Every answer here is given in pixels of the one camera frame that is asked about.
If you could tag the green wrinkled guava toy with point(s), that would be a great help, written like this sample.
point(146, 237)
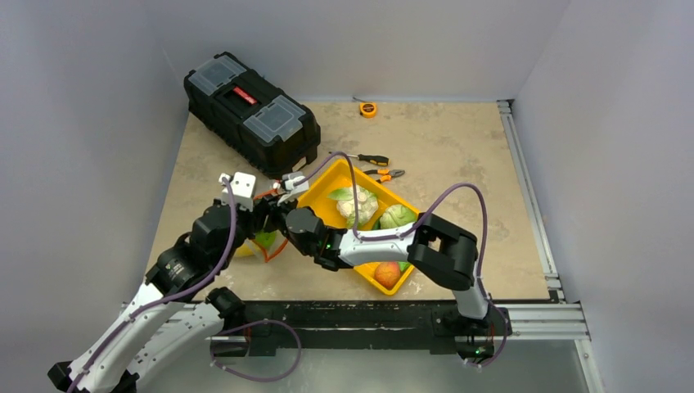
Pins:
point(265, 240)

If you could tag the yellow plastic tray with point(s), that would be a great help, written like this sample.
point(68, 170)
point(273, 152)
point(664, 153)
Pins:
point(337, 175)

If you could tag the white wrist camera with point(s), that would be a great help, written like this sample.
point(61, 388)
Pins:
point(293, 185)
point(238, 189)

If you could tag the orange tape measure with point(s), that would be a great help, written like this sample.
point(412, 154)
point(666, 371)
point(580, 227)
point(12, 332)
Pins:
point(367, 109)

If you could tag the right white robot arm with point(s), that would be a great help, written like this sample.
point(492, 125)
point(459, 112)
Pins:
point(450, 256)

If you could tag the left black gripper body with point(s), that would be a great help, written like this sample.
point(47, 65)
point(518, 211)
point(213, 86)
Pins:
point(245, 227)

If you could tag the clear zip top bag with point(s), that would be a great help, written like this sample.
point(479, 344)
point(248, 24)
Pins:
point(259, 215)

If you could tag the yellow corn toy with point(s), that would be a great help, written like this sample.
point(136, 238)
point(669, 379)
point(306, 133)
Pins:
point(246, 250)

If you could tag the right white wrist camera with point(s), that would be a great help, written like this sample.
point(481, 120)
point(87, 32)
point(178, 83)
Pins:
point(293, 185)

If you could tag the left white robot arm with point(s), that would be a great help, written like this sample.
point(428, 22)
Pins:
point(146, 335)

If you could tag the aluminium frame rail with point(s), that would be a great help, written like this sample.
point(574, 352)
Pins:
point(558, 320)

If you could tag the yellow-handled screwdriver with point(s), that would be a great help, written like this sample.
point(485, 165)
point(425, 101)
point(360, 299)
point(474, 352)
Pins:
point(371, 159)

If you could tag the green cabbage toy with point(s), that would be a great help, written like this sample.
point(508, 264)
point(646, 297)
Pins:
point(395, 216)

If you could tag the orange-handled pliers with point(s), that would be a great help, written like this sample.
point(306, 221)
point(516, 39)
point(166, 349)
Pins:
point(385, 175)

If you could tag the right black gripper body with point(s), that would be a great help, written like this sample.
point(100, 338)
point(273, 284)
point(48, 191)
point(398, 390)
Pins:
point(278, 205)

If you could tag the white cauliflower toy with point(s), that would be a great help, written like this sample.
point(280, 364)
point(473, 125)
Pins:
point(359, 206)

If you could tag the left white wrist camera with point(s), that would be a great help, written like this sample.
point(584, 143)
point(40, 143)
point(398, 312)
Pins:
point(238, 189)

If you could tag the black plastic toolbox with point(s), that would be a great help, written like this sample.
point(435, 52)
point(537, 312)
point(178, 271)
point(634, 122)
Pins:
point(274, 133)

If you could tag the orange peach toy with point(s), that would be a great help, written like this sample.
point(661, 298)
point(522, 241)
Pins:
point(387, 274)

